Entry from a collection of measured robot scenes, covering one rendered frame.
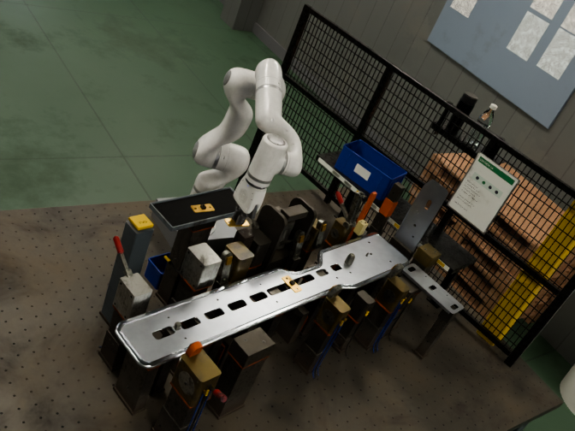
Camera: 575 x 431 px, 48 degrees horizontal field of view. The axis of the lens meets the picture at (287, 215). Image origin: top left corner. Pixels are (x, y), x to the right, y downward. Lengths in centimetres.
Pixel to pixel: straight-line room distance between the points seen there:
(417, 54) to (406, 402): 378
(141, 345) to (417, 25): 446
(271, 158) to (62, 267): 102
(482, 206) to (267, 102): 130
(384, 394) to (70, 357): 119
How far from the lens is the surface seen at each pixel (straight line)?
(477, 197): 304
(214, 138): 255
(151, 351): 199
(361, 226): 281
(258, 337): 210
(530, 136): 518
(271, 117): 208
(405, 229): 293
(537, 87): 514
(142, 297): 207
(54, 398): 222
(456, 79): 558
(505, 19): 535
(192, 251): 219
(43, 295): 250
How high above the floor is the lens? 247
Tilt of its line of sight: 32 degrees down
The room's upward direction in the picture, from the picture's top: 24 degrees clockwise
